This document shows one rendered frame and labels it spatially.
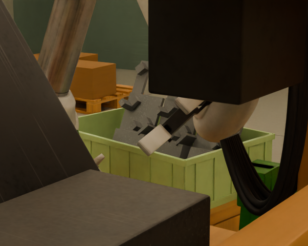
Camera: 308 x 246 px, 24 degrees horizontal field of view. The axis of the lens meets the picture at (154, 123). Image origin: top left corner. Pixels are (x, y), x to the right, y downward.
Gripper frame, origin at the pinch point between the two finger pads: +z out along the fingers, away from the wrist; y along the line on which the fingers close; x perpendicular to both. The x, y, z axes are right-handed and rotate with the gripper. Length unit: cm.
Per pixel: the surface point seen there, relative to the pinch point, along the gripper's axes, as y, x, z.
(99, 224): 22.2, 5.8, 39.4
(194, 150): -69, 4, -72
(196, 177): -60, 10, -55
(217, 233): -41, 23, -29
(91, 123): -103, -28, -79
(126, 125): -96, -18, -84
